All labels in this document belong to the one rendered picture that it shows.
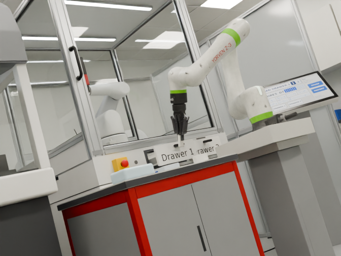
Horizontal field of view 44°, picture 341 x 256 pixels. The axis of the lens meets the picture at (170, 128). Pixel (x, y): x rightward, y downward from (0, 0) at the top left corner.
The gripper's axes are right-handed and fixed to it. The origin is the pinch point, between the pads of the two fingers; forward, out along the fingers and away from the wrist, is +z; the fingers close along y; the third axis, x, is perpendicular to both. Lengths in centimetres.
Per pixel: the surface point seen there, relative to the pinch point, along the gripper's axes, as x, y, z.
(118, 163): -35.4, -9.1, 7.4
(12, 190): -98, 12, 4
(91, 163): -47, -16, 6
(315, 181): 97, 25, 39
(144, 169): -60, 43, -1
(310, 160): 98, 22, 26
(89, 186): -47, -20, 19
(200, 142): 27.7, -12.5, 6.4
